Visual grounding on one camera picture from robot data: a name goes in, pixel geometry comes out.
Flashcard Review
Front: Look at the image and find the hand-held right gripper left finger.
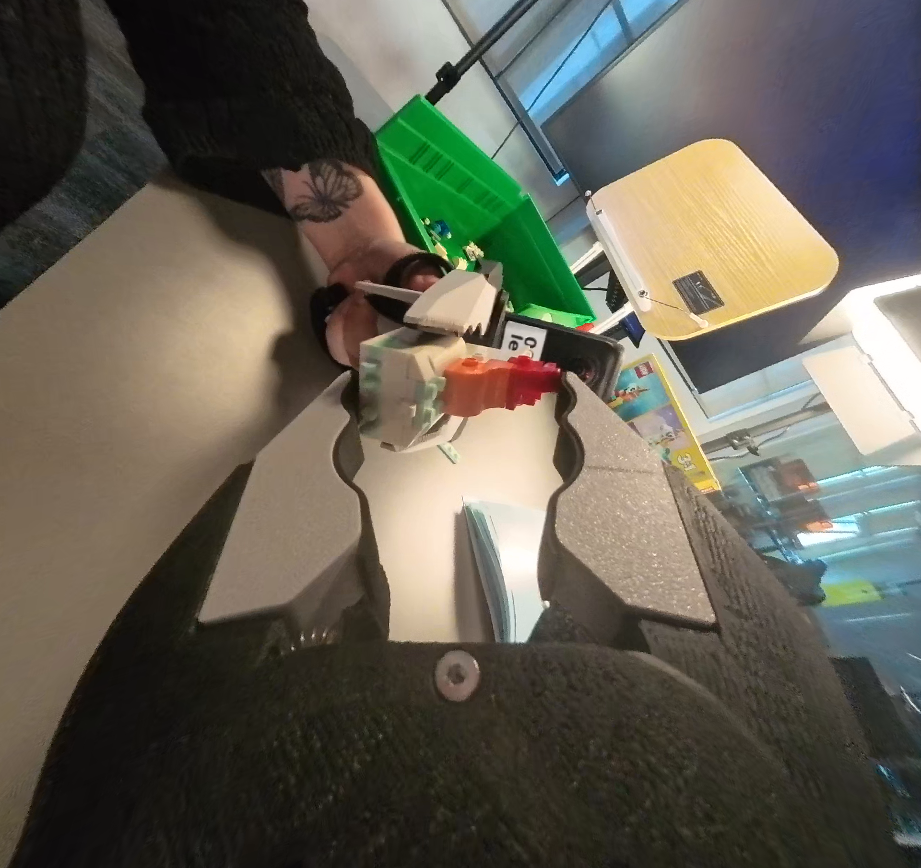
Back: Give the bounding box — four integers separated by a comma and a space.
196, 377, 393, 642

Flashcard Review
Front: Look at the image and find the multicoloured lego assembly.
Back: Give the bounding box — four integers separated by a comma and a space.
356, 327, 564, 464

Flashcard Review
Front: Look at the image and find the black tripod pole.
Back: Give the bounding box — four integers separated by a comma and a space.
423, 0, 602, 104

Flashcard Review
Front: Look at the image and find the pile of small lego bricks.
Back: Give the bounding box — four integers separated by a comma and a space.
423, 215, 494, 269

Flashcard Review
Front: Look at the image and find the large dark display screen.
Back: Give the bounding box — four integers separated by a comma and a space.
496, 0, 921, 395

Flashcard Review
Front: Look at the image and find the green plastic bin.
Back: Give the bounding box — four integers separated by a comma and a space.
373, 94, 598, 331

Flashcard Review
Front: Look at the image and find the colourful lego set box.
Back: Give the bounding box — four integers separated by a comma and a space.
606, 356, 720, 496

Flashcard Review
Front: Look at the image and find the open instruction booklet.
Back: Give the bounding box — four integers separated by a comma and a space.
460, 497, 549, 644

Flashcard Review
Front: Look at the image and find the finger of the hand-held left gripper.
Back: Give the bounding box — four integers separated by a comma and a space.
403, 260, 506, 341
354, 278, 427, 323

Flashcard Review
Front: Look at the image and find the wooden top side table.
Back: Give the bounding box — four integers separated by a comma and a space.
585, 137, 840, 342

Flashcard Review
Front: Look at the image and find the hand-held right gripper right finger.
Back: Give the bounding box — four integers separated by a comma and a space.
538, 371, 722, 630

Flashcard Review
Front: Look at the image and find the person's left hand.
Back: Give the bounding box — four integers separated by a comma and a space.
309, 244, 440, 369

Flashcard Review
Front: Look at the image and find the person's left forearm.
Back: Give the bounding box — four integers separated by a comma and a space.
90, 0, 405, 280

